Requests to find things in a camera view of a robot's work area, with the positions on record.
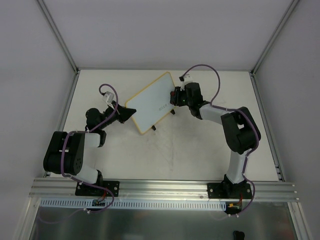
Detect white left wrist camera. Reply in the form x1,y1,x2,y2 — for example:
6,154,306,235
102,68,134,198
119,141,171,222
102,91,115,105

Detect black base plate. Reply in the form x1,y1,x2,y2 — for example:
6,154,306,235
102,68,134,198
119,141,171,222
75,180,120,197
207,182,253,200

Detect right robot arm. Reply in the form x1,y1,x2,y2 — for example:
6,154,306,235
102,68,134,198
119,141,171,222
170,82,261,198

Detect yellow framed whiteboard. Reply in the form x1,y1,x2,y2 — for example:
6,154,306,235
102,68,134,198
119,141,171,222
125,71,175,135

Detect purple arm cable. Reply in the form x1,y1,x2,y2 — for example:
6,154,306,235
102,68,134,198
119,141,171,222
37,83,120,225
183,64,262,218

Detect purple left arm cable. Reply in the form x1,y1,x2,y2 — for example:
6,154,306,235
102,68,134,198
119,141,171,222
37,83,120,225

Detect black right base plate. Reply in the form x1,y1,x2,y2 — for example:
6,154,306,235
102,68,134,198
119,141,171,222
207,182,253,200

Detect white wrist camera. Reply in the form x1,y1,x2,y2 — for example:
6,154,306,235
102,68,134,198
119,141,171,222
179,73,193,91
102,91,115,105

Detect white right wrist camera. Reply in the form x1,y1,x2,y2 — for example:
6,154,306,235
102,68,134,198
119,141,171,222
179,73,193,91

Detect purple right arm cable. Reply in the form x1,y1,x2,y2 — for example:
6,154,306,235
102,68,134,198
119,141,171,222
183,64,262,218

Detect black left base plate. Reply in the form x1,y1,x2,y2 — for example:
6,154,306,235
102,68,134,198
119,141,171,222
75,180,120,197

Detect aluminium mounting rail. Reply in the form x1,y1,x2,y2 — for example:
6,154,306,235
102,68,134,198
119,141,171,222
28,177,300,203

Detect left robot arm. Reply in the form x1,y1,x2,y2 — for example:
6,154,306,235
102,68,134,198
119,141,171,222
43,102,137,195

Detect black object bottom edge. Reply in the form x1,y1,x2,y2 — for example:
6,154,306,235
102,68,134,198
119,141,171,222
233,230,245,240

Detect white slotted cable duct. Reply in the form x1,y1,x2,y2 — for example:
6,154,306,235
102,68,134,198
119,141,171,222
39,198,227,212

